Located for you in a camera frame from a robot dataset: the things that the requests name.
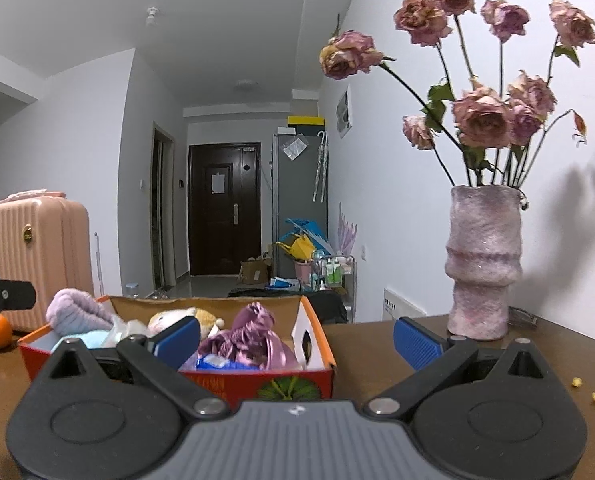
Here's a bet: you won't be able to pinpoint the pink ribbed suitcase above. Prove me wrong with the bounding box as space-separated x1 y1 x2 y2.
0 194 94 332

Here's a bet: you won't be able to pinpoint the dried pink rose bouquet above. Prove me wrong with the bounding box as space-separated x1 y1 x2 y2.
319 0 595 189

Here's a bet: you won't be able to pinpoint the cluttered utility cart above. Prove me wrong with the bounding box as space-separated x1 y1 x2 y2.
311 250 357 323

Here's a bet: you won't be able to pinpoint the white yellow plush toy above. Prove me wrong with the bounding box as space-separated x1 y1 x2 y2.
147 306 226 339

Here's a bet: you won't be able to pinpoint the glasses behind vase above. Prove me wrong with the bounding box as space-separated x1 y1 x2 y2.
508 307 537 327

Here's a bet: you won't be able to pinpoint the grey refrigerator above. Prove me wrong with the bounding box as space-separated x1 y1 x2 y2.
270 130 330 281

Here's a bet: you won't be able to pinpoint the brown cardboard box on floor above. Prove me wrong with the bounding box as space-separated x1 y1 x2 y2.
238 258 273 285

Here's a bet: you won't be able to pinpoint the yellow box on refrigerator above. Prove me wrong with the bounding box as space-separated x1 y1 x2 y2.
287 116 326 127

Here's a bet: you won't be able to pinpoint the light blue plush toy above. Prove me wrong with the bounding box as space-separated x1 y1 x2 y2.
50 330 110 352

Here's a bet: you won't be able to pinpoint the blue handkerchief tissue pack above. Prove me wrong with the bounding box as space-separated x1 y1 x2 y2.
196 354 260 372

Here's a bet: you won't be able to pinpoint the dark entrance door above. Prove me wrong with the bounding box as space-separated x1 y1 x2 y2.
187 143 262 276

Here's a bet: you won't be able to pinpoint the purple satin scrunchie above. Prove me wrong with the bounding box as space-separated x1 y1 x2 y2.
197 301 301 372

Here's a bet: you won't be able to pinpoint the pink textured vase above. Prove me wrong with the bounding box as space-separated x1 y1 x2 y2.
445 185 522 341

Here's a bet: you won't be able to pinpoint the red cardboard pumpkin box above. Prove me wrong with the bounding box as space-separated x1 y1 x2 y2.
16 294 337 411

